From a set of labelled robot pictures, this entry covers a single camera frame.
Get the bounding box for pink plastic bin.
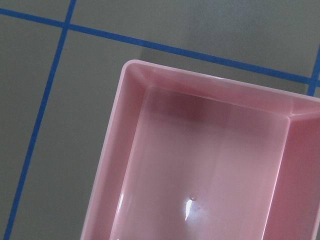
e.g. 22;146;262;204
80;60;320;240

